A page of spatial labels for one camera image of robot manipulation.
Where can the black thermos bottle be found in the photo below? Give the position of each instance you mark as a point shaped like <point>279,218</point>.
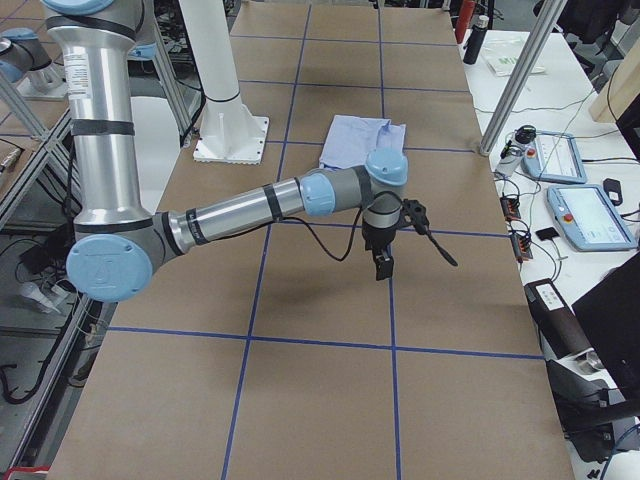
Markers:
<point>475,40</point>

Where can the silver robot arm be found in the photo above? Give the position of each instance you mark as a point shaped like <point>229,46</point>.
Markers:
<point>121,236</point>

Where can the black monitor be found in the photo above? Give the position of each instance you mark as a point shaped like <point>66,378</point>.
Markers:
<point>608,314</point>

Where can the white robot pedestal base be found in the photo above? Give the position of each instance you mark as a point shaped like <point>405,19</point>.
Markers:
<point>228,131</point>

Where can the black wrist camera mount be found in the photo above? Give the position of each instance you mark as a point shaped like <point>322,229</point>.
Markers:
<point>414,214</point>

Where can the light blue striped shirt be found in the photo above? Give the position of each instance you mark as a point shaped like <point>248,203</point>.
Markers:
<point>350,139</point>

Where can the blue teach pendant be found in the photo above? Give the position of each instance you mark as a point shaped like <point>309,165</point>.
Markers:
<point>588,219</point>
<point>554,157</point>

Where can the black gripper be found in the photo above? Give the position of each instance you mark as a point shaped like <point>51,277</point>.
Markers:
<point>376,239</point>

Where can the near blue teach pendant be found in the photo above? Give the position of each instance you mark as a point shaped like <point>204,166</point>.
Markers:
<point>588,219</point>

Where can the red bottle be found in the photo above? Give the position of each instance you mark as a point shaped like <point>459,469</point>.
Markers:
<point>465,14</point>

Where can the aluminium frame post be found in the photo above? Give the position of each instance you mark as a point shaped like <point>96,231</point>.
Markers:
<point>546,20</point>

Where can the far blue teach pendant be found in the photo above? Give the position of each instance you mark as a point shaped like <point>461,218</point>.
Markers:
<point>554,157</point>

